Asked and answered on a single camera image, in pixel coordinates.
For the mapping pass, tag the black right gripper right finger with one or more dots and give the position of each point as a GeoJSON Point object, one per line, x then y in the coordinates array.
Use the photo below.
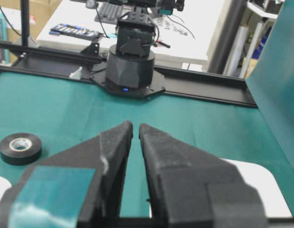
{"type": "Point", "coordinates": [190, 188]}

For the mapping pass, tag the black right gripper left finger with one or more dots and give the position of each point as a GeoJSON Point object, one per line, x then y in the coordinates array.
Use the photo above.
{"type": "Point", "coordinates": [73, 188]}

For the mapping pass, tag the black tape roll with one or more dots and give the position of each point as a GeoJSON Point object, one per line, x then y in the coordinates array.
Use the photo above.
{"type": "Point", "coordinates": [20, 148]}

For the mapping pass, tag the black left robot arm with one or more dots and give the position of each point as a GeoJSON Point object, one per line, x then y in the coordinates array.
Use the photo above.
{"type": "Point", "coordinates": [130, 67]}

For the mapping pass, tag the green table cloth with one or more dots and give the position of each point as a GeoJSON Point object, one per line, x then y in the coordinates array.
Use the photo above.
{"type": "Point", "coordinates": [64, 114]}

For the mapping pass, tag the white plastic tray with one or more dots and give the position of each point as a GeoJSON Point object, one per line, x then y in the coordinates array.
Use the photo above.
{"type": "Point", "coordinates": [264, 182]}

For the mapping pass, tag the dark blue snack package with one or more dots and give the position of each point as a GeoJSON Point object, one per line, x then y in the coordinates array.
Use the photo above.
{"type": "Point", "coordinates": [74, 31]}

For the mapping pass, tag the white background desk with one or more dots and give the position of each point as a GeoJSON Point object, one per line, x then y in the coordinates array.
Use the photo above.
{"type": "Point", "coordinates": [200, 17]}

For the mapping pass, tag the black keyboard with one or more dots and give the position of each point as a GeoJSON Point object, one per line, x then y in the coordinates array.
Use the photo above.
{"type": "Point", "coordinates": [109, 13]}

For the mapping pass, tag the black vertical pole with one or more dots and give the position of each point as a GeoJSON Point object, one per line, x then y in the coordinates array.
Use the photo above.
{"type": "Point", "coordinates": [25, 33]}

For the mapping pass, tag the black aluminium frame rail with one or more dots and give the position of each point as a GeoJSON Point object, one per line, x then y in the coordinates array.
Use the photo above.
{"type": "Point", "coordinates": [81, 66]}

